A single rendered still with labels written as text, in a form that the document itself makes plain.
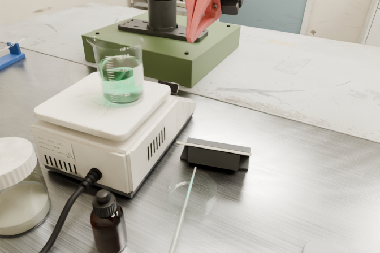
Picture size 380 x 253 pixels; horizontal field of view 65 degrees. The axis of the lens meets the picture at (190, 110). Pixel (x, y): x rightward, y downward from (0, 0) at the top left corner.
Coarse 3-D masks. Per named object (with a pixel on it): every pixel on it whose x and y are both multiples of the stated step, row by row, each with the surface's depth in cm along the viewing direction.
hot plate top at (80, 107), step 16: (80, 80) 39; (96, 80) 39; (144, 80) 39; (64, 96) 35; (80, 96) 35; (96, 96) 35; (160, 96) 36; (48, 112) 32; (64, 112) 32; (80, 112) 32; (96, 112) 32; (112, 112) 32; (128, 112) 32; (144, 112) 33; (80, 128) 30; (96, 128) 30; (112, 128) 30; (128, 128) 30
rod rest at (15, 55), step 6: (12, 48) 66; (18, 48) 66; (12, 54) 66; (18, 54) 66; (24, 54) 67; (0, 60) 63; (6, 60) 63; (12, 60) 64; (18, 60) 66; (0, 66) 61; (6, 66) 63
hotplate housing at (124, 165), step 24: (168, 120) 38; (48, 144) 33; (72, 144) 32; (96, 144) 31; (120, 144) 31; (144, 144) 33; (168, 144) 39; (48, 168) 37; (72, 168) 34; (96, 168) 32; (120, 168) 31; (144, 168) 34; (120, 192) 33
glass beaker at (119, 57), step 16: (96, 48) 30; (112, 48) 30; (128, 48) 30; (96, 64) 32; (112, 64) 30; (128, 64) 31; (112, 80) 31; (128, 80) 32; (112, 96) 32; (128, 96) 33; (144, 96) 35
